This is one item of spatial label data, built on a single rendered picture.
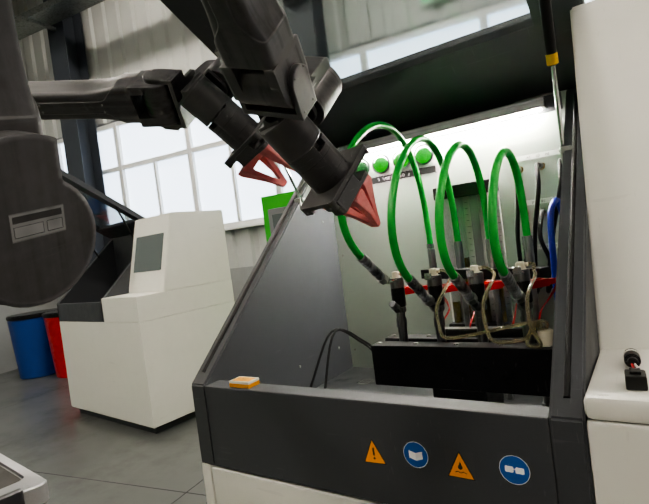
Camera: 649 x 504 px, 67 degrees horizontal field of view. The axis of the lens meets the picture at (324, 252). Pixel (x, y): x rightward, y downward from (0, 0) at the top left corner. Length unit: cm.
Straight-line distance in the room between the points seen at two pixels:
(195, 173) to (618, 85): 564
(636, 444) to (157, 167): 638
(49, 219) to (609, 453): 62
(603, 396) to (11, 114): 63
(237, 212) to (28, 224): 558
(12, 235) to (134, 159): 673
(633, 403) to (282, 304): 76
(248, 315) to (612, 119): 78
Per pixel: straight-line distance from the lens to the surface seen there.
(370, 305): 136
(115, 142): 721
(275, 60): 51
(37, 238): 32
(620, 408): 67
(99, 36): 771
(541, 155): 118
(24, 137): 31
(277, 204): 401
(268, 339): 114
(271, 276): 115
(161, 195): 666
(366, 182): 63
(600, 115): 95
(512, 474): 73
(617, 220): 89
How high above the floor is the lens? 120
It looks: 1 degrees down
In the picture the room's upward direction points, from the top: 7 degrees counter-clockwise
